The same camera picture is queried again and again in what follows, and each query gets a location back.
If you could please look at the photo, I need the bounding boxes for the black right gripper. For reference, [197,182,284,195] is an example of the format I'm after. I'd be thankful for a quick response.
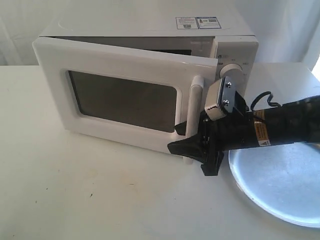
[167,91,255,176]

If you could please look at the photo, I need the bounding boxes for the white microwave oven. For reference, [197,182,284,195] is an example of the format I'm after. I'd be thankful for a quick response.
[33,0,259,153]

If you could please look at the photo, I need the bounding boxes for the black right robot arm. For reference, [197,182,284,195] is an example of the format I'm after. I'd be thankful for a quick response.
[167,91,320,176]

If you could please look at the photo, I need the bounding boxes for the round steel tray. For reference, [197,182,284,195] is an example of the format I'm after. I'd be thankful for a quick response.
[228,143,320,229]

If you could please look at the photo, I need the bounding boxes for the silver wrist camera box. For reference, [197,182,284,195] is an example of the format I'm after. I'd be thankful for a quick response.
[204,77,236,121]

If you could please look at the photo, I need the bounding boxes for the black coiled cable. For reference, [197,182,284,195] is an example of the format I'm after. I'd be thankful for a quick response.
[249,91,282,111]

